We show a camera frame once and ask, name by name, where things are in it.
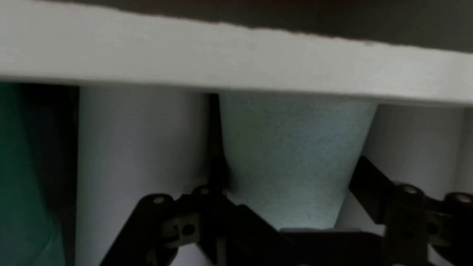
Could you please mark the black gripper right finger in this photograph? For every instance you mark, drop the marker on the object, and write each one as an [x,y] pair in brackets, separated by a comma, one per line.
[408,222]

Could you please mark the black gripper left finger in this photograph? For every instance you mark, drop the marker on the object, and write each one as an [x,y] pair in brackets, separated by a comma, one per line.
[216,226]

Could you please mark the speckled pale teal cup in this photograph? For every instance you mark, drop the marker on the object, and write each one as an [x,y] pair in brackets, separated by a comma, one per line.
[290,157]

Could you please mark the white straight cup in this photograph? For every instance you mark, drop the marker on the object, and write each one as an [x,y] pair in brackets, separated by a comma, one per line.
[419,148]
[138,142]

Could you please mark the green translucent plastic tumbler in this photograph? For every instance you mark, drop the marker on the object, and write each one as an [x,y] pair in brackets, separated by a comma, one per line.
[24,186]

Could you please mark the white wall cabinet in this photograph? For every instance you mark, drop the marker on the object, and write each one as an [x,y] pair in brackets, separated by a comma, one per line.
[197,53]

